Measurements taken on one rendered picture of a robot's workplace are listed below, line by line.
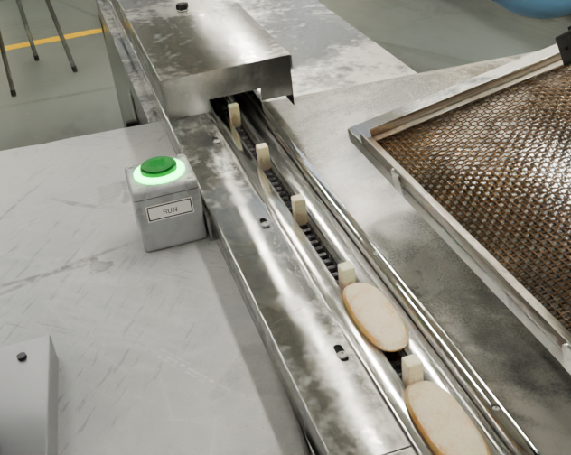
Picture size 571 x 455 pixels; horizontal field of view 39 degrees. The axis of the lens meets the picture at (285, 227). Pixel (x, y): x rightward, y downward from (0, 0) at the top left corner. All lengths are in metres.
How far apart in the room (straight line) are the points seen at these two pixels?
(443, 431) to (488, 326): 0.18
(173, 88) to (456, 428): 0.64
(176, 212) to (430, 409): 0.39
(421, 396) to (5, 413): 0.33
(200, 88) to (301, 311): 0.47
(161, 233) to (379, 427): 0.38
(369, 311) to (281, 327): 0.08
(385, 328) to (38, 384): 0.29
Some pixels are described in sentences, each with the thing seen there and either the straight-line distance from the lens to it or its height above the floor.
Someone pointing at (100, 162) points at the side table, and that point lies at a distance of 1.11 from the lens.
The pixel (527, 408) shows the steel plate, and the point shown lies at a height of 0.82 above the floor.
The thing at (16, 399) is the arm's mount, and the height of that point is 0.85.
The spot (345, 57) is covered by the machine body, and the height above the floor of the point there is 0.82.
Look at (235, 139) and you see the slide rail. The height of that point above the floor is 0.85.
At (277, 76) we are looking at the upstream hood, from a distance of 1.11.
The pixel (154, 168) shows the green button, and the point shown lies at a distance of 0.87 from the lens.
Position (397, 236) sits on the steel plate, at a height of 0.82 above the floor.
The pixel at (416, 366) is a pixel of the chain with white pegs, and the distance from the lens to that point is 0.63.
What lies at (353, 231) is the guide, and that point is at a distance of 0.79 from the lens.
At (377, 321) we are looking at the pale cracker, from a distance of 0.68.
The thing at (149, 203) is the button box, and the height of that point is 0.88.
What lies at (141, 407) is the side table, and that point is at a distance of 0.70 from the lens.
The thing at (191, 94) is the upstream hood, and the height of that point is 0.89.
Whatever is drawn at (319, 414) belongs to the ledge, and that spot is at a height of 0.86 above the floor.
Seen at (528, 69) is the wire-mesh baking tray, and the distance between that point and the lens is 0.98.
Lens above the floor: 1.28
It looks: 31 degrees down
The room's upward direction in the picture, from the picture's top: 7 degrees counter-clockwise
